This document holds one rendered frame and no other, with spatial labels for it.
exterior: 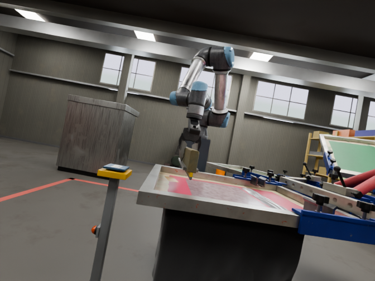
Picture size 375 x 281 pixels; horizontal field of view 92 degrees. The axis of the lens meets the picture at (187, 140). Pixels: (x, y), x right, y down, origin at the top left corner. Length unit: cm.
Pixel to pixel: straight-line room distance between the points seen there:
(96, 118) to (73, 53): 559
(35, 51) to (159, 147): 674
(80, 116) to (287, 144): 758
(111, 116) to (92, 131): 55
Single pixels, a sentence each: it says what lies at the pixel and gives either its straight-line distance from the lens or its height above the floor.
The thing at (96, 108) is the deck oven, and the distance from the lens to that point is 472.
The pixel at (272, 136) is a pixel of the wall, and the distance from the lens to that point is 848.
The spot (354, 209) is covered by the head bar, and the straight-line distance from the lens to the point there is 101.
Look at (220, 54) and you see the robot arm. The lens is 120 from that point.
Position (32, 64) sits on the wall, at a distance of 1074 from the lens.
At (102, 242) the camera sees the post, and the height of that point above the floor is 61.
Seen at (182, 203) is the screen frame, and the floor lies 97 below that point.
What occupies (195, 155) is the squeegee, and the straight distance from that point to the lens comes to 61.
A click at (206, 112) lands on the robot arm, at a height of 139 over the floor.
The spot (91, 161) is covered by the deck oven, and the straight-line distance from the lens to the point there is 472.
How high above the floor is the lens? 114
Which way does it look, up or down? 1 degrees up
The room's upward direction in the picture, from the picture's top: 10 degrees clockwise
